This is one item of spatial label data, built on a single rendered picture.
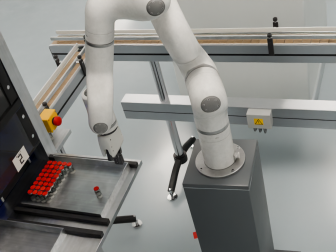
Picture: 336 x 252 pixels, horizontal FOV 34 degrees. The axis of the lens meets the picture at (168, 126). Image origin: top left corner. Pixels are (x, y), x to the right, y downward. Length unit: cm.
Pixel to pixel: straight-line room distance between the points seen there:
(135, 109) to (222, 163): 113
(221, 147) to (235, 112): 89
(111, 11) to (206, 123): 53
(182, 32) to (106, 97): 31
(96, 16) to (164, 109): 140
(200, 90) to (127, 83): 246
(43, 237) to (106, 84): 62
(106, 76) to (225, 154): 54
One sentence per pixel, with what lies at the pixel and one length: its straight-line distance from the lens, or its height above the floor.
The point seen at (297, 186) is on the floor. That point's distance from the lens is 317.
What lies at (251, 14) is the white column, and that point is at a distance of 322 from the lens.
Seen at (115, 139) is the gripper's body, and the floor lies 111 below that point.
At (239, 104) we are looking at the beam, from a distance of 287.
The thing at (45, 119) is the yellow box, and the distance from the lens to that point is 232.
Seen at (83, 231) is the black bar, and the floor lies 90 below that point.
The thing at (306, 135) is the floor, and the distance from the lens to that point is 346.
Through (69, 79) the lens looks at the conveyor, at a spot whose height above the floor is 93.
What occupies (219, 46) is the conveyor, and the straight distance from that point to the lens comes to 262.
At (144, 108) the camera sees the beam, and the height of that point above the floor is 51.
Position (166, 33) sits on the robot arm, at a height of 147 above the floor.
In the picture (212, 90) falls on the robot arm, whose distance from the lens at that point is 178.
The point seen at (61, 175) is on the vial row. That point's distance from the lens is 221.
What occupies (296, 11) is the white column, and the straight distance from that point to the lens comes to 316.
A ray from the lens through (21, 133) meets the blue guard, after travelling 219.
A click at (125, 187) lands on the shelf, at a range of 210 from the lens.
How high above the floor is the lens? 232
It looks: 39 degrees down
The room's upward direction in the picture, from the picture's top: 16 degrees counter-clockwise
